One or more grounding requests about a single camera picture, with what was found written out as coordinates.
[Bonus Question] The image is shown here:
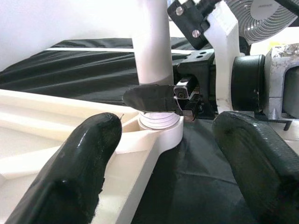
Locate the black table cloth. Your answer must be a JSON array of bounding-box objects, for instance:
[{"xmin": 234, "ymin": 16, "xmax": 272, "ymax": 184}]
[{"xmin": 0, "ymin": 37, "xmax": 257, "ymax": 224}]

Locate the white plastic table leg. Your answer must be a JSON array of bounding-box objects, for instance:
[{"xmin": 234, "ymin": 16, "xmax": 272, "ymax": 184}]
[{"xmin": 132, "ymin": 0, "xmax": 181, "ymax": 130}]

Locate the white plastic table top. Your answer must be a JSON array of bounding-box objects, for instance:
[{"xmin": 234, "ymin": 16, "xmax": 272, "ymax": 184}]
[{"xmin": 0, "ymin": 88, "xmax": 184, "ymax": 224}]

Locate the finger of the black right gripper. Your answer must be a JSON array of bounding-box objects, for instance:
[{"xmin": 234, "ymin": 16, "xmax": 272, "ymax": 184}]
[{"xmin": 123, "ymin": 84, "xmax": 181, "ymax": 115}]

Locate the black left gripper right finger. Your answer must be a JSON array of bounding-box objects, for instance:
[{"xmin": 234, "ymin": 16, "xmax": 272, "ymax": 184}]
[{"xmin": 212, "ymin": 111, "xmax": 299, "ymax": 224}]

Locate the grey electric fan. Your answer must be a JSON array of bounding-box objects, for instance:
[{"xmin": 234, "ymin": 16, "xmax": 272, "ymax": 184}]
[{"xmin": 225, "ymin": 0, "xmax": 299, "ymax": 44}]

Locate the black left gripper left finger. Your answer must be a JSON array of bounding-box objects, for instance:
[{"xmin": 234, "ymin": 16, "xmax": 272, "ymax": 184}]
[{"xmin": 6, "ymin": 112, "xmax": 123, "ymax": 224}]

